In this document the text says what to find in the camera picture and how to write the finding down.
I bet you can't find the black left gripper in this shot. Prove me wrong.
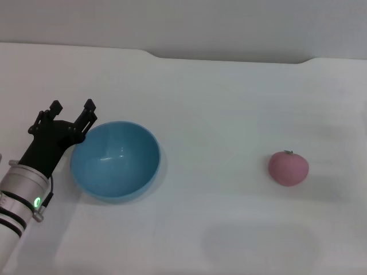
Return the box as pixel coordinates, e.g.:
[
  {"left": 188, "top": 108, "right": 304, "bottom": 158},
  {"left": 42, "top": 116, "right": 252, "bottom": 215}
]
[{"left": 18, "top": 99, "right": 98, "bottom": 176}]

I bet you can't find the blue plastic bowl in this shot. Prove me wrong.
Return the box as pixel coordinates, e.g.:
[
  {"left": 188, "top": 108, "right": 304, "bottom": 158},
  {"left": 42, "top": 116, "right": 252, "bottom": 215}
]
[{"left": 70, "top": 120, "right": 162, "bottom": 205}]

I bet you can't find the pink toy peach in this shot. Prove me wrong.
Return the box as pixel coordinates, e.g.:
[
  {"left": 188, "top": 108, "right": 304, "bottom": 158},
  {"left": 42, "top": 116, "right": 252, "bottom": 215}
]
[{"left": 268, "top": 150, "right": 310, "bottom": 187}]

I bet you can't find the thin black left wrist cable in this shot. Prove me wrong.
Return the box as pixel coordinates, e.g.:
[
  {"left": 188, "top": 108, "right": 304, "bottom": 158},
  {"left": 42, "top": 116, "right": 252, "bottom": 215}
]
[{"left": 42, "top": 174, "right": 55, "bottom": 207}]

